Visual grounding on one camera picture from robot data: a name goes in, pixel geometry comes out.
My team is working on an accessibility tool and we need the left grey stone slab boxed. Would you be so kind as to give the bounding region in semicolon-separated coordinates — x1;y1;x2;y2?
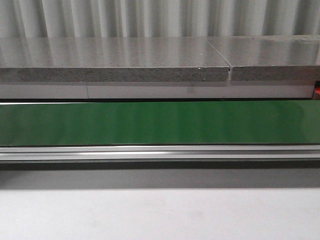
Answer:
0;37;229;83

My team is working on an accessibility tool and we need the grey stone slab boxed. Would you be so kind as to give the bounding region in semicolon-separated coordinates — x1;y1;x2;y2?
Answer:
0;37;229;83
207;35;320;85

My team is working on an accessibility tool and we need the green conveyor belt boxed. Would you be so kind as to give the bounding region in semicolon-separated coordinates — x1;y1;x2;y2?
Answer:
0;100;320;146

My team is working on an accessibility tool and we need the right grey stone slab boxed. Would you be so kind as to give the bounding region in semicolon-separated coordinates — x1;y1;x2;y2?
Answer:
207;35;320;85

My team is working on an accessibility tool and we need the red plastic tray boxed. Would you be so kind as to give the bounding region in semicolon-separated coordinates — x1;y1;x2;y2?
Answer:
312;86;320;100

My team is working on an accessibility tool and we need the white pleated curtain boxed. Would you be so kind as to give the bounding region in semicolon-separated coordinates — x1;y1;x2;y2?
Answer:
0;0;320;38

